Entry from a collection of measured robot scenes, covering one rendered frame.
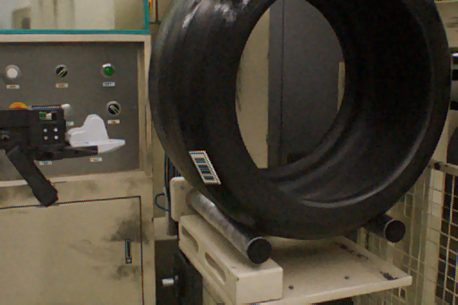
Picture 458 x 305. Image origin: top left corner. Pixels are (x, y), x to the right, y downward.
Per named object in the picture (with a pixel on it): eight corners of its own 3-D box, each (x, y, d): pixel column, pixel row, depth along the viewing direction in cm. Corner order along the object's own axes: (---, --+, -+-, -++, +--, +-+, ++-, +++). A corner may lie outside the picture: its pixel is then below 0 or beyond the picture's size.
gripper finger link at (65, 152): (98, 147, 88) (41, 149, 85) (99, 156, 88) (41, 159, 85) (95, 141, 92) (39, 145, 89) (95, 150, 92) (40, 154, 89)
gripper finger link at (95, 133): (127, 116, 90) (68, 119, 87) (128, 152, 91) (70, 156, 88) (123, 114, 93) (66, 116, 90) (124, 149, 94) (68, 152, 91)
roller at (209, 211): (207, 187, 127) (208, 206, 128) (188, 190, 125) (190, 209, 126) (272, 237, 94) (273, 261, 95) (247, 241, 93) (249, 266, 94)
